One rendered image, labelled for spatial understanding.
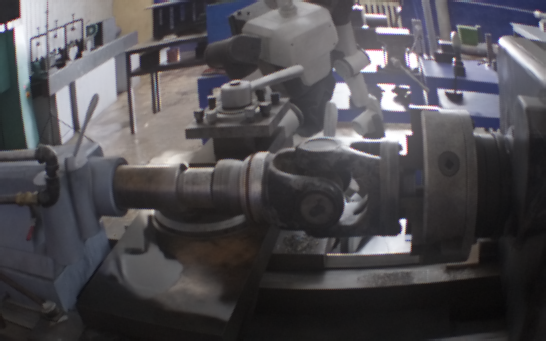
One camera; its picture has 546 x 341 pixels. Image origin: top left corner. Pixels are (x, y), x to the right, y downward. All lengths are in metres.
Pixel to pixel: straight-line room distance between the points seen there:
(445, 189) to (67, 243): 0.66
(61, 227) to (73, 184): 0.09
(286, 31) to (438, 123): 0.96
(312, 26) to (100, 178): 0.97
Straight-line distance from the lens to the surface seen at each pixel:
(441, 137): 0.81
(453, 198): 0.79
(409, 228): 0.85
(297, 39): 1.72
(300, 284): 1.15
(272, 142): 1.12
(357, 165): 0.85
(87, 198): 1.01
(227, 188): 0.91
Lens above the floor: 1.47
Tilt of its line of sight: 23 degrees down
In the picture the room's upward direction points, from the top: 5 degrees counter-clockwise
